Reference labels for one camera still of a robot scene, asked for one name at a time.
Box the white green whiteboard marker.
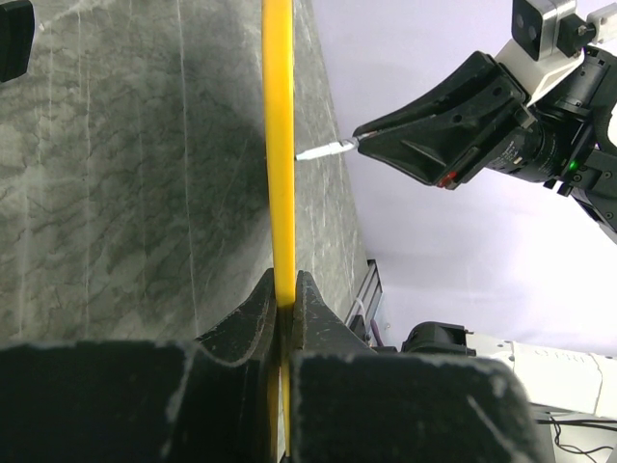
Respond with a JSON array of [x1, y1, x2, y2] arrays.
[[294, 132, 374, 161]]

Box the aluminium extrusion rail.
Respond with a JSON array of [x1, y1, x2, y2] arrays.
[[344, 259, 384, 346]]

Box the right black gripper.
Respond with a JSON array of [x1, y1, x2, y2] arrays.
[[353, 46, 616, 240]]

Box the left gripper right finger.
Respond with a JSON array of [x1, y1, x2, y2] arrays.
[[290, 271, 540, 462]]

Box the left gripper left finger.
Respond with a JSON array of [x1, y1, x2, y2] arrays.
[[1, 270, 278, 462]]

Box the yellow framed whiteboard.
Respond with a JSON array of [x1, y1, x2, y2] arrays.
[[261, 0, 296, 459]]

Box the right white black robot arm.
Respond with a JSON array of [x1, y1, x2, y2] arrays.
[[354, 45, 616, 420]]

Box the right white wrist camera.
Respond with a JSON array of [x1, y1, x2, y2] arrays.
[[496, 0, 616, 106]]

